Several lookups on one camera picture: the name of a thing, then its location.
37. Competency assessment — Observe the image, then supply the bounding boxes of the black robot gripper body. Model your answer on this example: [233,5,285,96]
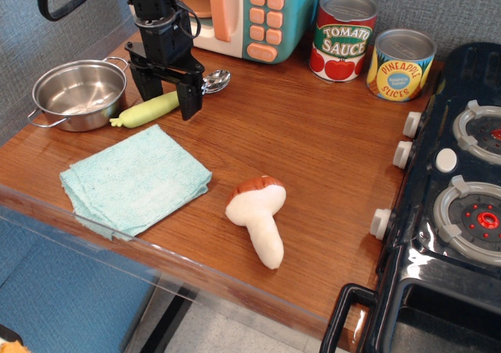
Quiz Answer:
[127,10,204,84]

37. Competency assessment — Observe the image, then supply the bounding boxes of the light blue folded towel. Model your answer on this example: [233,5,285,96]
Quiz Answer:
[59,124,212,240]

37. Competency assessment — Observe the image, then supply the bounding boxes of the tomato sauce can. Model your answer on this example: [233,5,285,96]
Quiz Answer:
[309,0,378,82]

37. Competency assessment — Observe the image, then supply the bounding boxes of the teal toy microwave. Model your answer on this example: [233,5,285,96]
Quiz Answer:
[179,0,318,64]

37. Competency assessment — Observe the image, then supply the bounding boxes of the plush white brown mushroom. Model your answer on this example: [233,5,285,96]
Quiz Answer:
[225,175,287,270]

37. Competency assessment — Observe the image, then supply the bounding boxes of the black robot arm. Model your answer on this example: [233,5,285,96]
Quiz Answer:
[125,0,204,121]

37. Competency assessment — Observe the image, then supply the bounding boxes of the spoon with yellow-green handle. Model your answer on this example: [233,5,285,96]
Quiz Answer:
[109,70,231,128]

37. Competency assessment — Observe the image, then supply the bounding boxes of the pineapple slices can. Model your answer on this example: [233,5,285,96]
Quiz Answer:
[366,28,437,102]

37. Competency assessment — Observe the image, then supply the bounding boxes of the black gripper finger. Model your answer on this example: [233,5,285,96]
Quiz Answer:
[130,62,164,101]
[176,73,204,121]

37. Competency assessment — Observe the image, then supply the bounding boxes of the black toy stove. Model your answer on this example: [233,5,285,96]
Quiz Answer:
[321,42,500,352]

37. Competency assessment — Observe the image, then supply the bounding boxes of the small stainless steel pot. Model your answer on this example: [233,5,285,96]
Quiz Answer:
[27,56,128,132]

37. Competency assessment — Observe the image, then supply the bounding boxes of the clear acrylic barrier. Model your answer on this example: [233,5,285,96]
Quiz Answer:
[1,188,320,352]

